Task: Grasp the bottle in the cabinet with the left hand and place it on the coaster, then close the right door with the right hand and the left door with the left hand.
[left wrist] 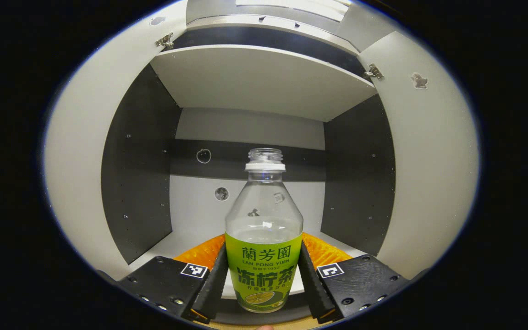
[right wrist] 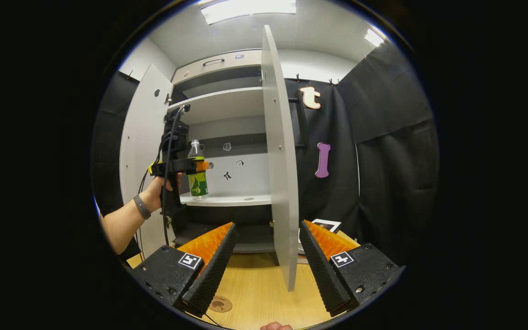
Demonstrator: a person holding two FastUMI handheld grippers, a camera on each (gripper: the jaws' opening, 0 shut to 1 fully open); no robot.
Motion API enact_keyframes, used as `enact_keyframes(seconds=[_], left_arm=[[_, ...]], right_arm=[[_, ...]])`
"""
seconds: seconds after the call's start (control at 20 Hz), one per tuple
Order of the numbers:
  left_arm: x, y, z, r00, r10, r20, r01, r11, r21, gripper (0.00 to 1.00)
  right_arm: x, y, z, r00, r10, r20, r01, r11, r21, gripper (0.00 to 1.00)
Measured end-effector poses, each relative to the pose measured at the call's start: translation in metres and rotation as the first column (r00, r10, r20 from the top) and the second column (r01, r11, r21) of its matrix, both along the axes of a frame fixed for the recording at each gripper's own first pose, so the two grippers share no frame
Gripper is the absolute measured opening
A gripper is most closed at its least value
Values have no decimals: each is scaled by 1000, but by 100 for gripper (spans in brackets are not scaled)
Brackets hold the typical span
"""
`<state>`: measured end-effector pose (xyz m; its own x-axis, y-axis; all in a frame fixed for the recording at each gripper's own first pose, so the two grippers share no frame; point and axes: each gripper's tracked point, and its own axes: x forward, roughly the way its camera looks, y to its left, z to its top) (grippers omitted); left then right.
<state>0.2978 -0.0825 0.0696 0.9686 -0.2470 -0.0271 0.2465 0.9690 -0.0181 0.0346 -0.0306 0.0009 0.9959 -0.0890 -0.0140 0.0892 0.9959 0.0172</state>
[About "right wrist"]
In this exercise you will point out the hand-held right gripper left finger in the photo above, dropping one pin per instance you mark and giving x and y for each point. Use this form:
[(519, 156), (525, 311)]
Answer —
[(211, 272)]

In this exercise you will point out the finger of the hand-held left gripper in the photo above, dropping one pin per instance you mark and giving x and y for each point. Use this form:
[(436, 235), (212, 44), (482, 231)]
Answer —
[(190, 166)]

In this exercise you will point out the white-bordered book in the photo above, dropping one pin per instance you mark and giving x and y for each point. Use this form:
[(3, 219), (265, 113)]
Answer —
[(327, 225)]

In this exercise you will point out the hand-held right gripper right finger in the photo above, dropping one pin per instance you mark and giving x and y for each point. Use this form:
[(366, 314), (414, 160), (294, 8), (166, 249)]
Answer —
[(321, 270)]

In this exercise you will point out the black backdrop cloth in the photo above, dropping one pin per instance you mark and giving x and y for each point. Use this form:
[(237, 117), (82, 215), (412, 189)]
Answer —
[(397, 183)]

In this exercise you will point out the grey cabinet door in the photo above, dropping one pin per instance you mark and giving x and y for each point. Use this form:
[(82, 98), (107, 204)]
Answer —
[(140, 137), (280, 160)]

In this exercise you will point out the green label drink bottle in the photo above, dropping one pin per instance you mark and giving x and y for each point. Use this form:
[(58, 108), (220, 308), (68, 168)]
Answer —
[(198, 185)]

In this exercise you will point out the small ceiling light panel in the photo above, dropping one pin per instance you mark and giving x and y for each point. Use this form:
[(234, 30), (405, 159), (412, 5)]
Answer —
[(374, 36)]

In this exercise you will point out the grey cabinet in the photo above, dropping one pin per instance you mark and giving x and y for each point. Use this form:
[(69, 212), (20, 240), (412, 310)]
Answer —
[(227, 103)]

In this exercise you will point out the long ceiling light panel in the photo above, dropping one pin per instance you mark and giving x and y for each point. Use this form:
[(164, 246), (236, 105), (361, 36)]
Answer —
[(248, 9)]

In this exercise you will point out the grey wristband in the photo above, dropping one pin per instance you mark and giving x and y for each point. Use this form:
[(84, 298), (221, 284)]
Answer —
[(141, 206)]

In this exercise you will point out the round wooden coaster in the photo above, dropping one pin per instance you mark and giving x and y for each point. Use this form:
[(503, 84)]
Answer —
[(222, 305)]

